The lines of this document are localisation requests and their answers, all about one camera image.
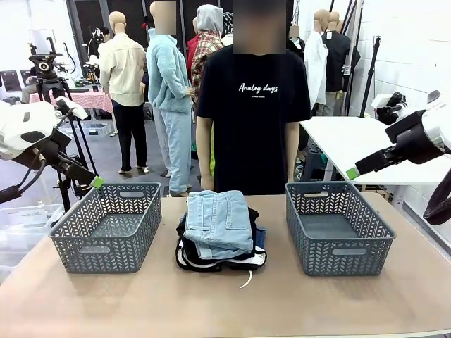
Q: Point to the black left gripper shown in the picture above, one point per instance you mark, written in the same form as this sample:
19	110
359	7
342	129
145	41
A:
58	146

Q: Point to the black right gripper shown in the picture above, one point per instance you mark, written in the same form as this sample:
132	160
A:
412	137

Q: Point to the dark blue denim shorts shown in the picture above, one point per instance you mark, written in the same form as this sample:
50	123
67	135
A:
260	239

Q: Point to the light blue denim shorts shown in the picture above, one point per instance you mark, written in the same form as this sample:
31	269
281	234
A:
218	222

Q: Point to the white garment with black trim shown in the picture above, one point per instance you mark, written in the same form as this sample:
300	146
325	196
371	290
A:
259	260

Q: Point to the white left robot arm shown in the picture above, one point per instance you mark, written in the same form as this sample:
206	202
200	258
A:
21	123

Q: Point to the person's right forearm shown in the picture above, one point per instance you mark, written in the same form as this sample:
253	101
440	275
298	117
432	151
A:
205	148

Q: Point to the person's left hand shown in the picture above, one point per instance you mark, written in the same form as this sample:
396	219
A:
293	176

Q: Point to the person's right hand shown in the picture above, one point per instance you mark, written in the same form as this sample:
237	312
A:
208	183

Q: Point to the white table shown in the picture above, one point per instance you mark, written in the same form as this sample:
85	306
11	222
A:
338	141

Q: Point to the pink checkered tablecloth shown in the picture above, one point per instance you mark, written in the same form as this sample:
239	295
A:
91	100

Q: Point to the clear plastic storage box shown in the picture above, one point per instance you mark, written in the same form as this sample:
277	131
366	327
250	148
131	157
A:
21	225

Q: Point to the grey plastic lattice basket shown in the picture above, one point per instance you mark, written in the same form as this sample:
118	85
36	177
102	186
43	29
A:
105	260
338	262

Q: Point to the black light stand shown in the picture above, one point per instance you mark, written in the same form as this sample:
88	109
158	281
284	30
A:
373	63

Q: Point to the mannequin in black shirt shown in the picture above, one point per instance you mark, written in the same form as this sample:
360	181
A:
336	60

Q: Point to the mannequin in cream shirt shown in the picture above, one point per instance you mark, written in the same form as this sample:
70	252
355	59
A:
121	70

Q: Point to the mannequin in white shirt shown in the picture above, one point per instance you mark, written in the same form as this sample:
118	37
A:
315	63

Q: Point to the person in black T-shirt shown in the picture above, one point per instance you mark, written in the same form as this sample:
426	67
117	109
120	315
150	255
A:
253	141

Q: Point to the mannequin in light blue fleece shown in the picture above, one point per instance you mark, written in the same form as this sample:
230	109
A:
167	77

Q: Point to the mannequin in plaid hooded shirt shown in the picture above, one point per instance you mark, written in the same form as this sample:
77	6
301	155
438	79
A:
206	53

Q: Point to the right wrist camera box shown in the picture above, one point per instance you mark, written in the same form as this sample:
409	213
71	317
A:
384	100

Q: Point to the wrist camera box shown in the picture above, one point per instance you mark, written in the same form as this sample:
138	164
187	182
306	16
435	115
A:
384	100
72	107

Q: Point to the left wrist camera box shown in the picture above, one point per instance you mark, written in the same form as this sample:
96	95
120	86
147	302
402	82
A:
72	107

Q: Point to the black camera tripod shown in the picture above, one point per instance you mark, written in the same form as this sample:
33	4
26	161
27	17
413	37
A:
46	67

